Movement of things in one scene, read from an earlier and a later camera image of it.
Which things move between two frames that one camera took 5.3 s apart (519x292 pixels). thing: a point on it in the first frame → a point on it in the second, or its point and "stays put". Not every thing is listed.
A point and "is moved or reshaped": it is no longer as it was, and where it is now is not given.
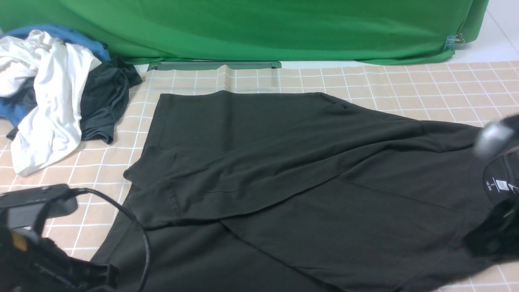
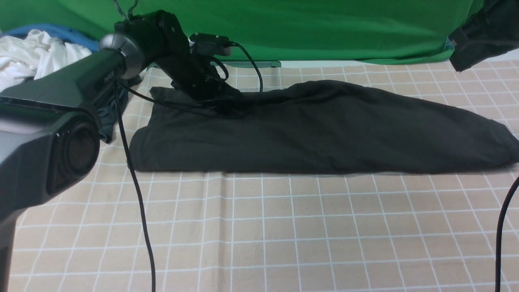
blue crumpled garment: [15, 109] stays put
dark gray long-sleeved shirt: [291, 191] is moved or reshaped
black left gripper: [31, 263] → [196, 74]
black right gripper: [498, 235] → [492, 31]
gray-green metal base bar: [173, 65] stays put
